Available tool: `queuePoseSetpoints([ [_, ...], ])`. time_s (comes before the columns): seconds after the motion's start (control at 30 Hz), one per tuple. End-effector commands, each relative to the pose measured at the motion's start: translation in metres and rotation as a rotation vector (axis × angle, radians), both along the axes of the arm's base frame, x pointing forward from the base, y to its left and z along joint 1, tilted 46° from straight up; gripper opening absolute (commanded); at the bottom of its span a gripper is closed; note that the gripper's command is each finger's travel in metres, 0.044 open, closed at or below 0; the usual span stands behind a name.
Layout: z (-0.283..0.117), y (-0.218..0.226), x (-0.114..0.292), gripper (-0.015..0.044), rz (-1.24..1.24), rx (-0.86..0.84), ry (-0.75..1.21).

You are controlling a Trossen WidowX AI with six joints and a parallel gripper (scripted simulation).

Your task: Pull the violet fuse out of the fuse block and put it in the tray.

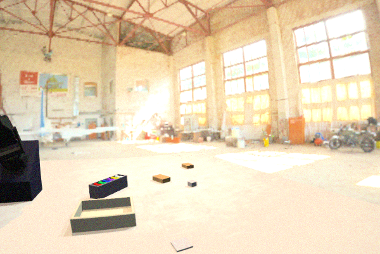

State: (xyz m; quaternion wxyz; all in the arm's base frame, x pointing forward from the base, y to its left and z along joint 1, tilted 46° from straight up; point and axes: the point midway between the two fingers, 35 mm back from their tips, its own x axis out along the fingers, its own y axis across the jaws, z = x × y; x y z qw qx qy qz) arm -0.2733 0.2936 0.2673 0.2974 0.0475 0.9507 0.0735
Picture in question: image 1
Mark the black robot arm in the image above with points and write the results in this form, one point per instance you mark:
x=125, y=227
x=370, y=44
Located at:
x=12, y=154

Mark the shallow beige square tray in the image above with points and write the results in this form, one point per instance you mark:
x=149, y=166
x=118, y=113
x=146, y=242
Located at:
x=103, y=214

